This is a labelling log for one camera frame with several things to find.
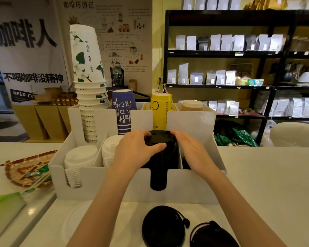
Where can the person's right hand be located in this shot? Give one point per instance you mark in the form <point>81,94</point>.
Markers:
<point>195,156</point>

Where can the person's left hand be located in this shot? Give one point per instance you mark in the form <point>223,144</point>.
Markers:
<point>130,151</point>

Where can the person's left thumb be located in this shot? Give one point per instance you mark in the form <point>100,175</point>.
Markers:
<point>155,147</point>

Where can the tall stack of black lids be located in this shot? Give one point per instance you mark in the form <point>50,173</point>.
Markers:
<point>159,172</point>

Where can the person's left forearm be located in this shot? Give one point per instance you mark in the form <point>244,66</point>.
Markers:
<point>103,208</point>

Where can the person's right forearm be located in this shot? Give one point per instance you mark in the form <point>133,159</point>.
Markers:
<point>234,210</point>

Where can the stack of yellow paper cups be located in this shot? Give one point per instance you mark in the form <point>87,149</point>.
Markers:
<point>159,108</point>

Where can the narrow stack of white lids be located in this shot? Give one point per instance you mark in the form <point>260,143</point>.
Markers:
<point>110,149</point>

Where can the stack of blue paper cups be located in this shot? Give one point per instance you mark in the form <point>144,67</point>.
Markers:
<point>123,110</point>

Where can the white cup organizer caddy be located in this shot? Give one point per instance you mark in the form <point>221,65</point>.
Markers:
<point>190,185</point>

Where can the stack of brown paper cups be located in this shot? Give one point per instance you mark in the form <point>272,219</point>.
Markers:
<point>192,105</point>

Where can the wide stack of white lids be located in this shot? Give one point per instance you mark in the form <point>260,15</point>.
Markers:
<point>79,158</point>

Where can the row of small white coffee bags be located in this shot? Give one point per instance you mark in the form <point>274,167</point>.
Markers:
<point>221,107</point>

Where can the row of mixed-height coffee bags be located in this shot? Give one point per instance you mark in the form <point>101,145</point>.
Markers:
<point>195,77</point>

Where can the black coffee bag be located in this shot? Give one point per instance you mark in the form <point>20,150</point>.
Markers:
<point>117,76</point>

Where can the black cup lid with plug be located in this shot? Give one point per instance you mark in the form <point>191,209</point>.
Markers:
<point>211,236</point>
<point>162,228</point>

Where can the green plastic bag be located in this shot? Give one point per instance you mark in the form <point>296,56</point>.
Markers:
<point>237,137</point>

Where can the row of gold packets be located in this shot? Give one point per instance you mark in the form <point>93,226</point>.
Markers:
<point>64,101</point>

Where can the stack of white green-print cups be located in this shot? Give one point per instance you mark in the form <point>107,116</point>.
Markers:
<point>86,61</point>

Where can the clear plastic lid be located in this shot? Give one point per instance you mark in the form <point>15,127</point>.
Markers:
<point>72,223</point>

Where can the illustrated coffee poster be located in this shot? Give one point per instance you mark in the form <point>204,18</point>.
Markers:
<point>123,35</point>

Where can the brown cardboard boxes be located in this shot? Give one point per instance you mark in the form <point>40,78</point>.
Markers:
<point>50,93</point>

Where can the small green label box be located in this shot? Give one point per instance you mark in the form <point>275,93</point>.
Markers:
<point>255,82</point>

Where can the green candy packets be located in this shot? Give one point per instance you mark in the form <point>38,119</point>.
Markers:
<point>37,172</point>

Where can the row of grey white coffee bags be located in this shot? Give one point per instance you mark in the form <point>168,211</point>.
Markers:
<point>226,43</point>

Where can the white rounded chair back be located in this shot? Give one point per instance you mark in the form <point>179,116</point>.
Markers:
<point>293,135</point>

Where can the woven bamboo tray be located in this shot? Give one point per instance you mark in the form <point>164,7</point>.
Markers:
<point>18,169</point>

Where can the row of large white coffee bags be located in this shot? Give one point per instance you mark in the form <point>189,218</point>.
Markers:
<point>296,107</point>

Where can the black shelf unit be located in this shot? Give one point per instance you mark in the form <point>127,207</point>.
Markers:
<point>273,53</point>

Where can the white banner with black characters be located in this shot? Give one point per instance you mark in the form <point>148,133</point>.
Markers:
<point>28,48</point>

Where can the green and white box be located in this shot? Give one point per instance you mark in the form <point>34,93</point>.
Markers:
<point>2,213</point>

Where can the white teapot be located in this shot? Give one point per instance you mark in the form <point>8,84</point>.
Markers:
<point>307,77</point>

